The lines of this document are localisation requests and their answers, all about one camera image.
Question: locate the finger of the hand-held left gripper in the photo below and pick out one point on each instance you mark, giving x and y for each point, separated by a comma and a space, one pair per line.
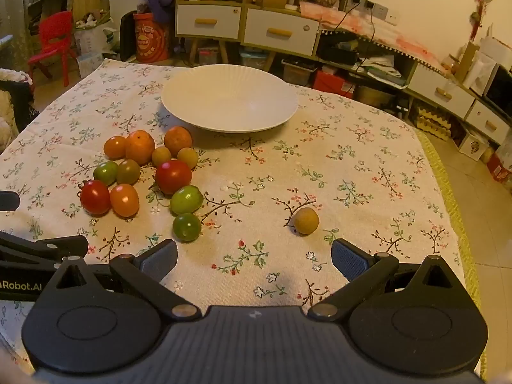
8, 201
24, 248

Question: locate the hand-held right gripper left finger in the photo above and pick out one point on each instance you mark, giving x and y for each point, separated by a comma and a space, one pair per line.
160, 256

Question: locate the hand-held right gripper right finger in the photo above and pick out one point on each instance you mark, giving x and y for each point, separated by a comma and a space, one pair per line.
348, 256

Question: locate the orange tomato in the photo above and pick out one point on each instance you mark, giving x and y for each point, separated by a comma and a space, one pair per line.
124, 200
115, 147

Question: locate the red tomato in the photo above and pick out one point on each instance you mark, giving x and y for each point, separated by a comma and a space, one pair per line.
173, 176
95, 197

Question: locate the brownish green tomato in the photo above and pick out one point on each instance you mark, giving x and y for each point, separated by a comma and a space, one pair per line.
128, 172

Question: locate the tangerine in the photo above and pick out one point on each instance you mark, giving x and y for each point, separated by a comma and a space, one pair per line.
140, 148
178, 140

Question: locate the white ribbed plate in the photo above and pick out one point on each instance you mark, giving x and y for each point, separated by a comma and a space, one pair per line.
230, 96

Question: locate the beige fluffy blanket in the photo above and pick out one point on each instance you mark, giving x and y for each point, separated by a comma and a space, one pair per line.
6, 116

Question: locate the black cloth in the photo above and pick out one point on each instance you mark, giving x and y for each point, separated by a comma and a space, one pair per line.
24, 104

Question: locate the floral tablecloth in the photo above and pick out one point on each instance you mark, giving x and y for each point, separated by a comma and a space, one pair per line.
280, 168

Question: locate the yellow green table mat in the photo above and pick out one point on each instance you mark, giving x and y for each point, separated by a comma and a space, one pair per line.
452, 192

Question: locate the stack of egg cartons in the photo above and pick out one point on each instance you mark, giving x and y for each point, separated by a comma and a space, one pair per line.
434, 124

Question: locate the wide clear storage box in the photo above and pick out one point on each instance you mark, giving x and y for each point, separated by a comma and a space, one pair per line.
376, 98

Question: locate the white patterned box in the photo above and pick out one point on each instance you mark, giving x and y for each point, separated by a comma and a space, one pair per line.
474, 146

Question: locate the red gift box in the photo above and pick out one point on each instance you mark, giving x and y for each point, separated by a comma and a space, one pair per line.
332, 84

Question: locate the red snack box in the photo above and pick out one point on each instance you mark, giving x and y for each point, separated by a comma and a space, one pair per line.
500, 168

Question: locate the red plastic chair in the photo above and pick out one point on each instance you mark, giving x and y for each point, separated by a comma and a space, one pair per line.
56, 28

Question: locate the black lid storage box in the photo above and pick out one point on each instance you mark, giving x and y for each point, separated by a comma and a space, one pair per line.
298, 75

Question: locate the long wooden media stand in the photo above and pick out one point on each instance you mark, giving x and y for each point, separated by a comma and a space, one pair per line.
404, 72

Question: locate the pile of white papers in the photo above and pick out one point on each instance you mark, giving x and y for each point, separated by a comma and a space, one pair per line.
384, 66

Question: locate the grey curtain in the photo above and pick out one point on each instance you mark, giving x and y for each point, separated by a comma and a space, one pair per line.
14, 0

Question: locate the black tray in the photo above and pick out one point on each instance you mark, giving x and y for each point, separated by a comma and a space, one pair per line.
340, 54

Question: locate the black bag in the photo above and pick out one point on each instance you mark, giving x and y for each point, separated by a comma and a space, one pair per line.
128, 36

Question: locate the small clear storage box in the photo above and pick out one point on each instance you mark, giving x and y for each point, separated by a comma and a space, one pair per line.
208, 58

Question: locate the low wooden cabinet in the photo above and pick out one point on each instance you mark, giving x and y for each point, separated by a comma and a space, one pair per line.
271, 62

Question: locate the orange printed bucket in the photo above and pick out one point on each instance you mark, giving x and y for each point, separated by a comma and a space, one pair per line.
150, 42

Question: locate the tall wooden shelf cabinet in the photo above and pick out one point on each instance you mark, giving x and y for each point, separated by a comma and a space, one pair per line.
225, 52

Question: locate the teal lid storage box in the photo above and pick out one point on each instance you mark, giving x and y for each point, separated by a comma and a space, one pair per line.
254, 60

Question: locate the pink floral cloth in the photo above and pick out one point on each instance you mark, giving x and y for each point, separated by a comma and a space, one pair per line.
392, 36

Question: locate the white paper bag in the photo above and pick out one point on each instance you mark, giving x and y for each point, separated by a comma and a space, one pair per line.
478, 72

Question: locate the black and white microwave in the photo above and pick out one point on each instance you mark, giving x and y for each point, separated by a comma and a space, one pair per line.
500, 88

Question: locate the tall cardboard box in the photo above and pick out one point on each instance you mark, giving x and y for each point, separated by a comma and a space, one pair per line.
468, 58

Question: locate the large white box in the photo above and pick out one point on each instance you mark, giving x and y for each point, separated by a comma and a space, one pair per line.
494, 50

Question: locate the red hanging ornament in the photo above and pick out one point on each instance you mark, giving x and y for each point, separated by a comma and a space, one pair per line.
475, 28

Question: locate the small cardboard box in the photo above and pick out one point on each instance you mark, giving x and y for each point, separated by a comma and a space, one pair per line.
274, 0

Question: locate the white wall socket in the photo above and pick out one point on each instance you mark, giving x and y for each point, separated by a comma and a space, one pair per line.
383, 11
356, 0
370, 4

